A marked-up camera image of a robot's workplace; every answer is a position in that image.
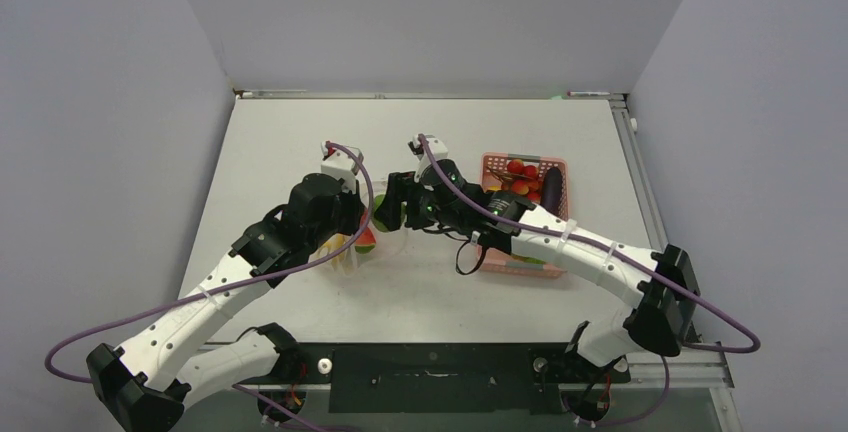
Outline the dark purple eggplant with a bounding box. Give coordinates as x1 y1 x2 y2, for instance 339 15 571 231
540 167 564 215

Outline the watermelon slice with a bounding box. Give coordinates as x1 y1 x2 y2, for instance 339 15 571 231
354 222 377 255

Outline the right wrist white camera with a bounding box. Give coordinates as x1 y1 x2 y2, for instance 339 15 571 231
408 134 449 182

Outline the yellow bell pepper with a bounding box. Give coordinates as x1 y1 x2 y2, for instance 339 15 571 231
316 234 349 267

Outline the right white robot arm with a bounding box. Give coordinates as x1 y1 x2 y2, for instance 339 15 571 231
374 159 696 380

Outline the red cherry tomato bunch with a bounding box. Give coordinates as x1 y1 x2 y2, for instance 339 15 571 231
485 157 541 203

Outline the purple cable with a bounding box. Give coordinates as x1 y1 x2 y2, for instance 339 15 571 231
44 141 376 385
417 134 762 355

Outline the clear zip top bag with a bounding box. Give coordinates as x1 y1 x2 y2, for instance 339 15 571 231
310 178 408 276

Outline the pink plastic basket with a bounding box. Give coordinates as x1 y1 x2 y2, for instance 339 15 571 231
480 152 569 279

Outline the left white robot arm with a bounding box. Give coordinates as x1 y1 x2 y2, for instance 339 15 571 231
86 173 365 431

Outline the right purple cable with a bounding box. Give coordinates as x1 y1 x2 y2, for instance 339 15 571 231
417 134 762 355

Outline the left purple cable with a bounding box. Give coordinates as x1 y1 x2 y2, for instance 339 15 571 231
44 141 376 385

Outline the green grape bunch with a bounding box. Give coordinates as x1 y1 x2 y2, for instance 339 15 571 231
511 254 546 265

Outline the aluminium table rail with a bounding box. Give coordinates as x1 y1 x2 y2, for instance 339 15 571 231
609 93 737 391

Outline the green lettuce head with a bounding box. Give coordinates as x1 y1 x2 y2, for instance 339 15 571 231
371 193 406 233

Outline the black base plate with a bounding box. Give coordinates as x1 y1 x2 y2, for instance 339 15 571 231
249 343 631 414

